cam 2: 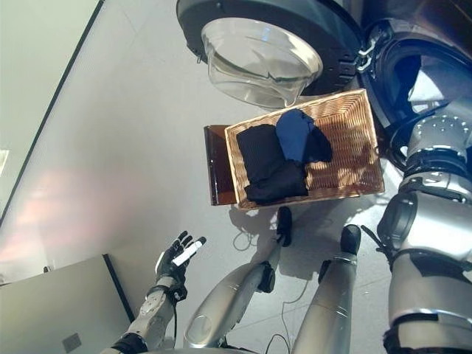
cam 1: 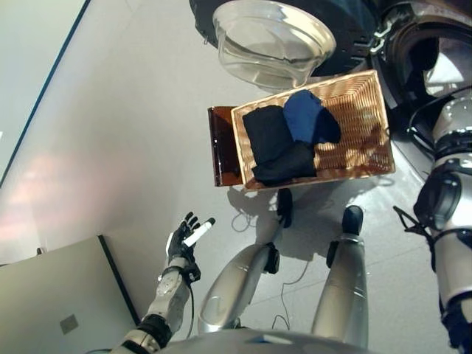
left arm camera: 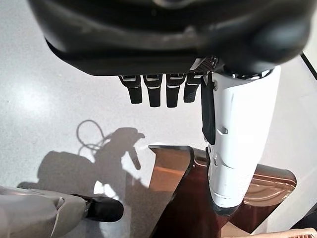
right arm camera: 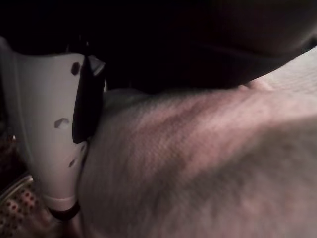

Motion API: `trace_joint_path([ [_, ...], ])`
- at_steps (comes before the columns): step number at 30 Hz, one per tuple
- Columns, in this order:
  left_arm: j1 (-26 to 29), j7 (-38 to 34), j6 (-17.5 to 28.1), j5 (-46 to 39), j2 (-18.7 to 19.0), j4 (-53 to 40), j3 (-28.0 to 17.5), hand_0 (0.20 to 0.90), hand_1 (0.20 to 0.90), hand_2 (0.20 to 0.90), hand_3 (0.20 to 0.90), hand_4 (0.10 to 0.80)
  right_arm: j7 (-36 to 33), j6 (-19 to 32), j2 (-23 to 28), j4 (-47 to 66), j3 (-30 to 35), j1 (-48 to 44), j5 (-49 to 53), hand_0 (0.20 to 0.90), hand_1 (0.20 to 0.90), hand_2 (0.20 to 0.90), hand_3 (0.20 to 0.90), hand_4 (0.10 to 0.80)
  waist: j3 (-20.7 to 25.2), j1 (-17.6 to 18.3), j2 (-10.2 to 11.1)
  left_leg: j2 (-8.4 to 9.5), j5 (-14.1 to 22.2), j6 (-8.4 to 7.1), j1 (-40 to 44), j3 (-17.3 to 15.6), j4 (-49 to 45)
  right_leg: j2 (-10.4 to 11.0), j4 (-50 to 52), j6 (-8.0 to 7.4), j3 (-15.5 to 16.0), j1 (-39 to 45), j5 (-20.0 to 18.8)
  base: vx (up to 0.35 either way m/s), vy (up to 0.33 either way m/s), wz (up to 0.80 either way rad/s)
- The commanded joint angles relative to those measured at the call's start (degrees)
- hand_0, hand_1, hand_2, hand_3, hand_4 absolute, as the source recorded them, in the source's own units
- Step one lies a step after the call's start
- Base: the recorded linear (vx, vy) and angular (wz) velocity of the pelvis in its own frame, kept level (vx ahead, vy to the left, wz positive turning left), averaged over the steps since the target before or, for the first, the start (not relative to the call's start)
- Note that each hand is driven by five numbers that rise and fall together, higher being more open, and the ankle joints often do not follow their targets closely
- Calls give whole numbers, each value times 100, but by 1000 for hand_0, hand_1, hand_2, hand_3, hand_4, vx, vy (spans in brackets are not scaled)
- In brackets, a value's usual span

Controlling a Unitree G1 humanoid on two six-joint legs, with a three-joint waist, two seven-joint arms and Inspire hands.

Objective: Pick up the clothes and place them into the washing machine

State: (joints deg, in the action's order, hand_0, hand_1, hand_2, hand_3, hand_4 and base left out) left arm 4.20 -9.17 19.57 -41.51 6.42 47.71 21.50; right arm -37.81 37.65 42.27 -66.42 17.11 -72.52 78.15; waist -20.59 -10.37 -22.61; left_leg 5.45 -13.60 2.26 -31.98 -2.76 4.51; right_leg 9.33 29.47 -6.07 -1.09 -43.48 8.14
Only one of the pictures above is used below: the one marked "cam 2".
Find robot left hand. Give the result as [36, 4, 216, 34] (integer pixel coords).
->
[154, 230, 207, 283]

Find black garment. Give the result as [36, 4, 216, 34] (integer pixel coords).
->
[235, 124, 310, 207]

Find blue garment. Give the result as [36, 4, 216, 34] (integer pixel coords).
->
[275, 108, 333, 163]

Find white garment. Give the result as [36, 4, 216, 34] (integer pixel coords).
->
[407, 68, 449, 115]

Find round washing machine door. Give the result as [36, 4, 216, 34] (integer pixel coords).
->
[176, 0, 364, 108]

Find grey front-load washing machine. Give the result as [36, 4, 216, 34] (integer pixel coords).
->
[346, 0, 472, 174]

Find robot legs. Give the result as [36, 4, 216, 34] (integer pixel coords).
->
[183, 206, 294, 350]

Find brown translucent acrylic stand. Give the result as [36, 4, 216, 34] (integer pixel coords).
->
[204, 124, 240, 207]

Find grey board with black edge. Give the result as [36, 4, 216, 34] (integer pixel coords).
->
[0, 253, 136, 354]

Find grey square plate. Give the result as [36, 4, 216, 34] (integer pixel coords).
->
[61, 333, 83, 354]

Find silver robot right leg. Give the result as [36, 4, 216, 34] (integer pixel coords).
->
[291, 224, 362, 354]

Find rectangular wicker laundry basket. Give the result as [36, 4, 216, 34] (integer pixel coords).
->
[223, 88, 386, 210]

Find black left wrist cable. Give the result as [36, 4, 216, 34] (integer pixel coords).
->
[170, 294, 182, 350]

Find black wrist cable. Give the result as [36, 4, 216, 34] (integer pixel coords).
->
[170, 294, 182, 350]
[385, 117, 420, 173]

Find thin hanging tether cable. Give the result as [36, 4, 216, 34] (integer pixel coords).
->
[265, 280, 311, 354]

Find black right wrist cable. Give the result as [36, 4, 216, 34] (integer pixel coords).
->
[385, 117, 420, 173]

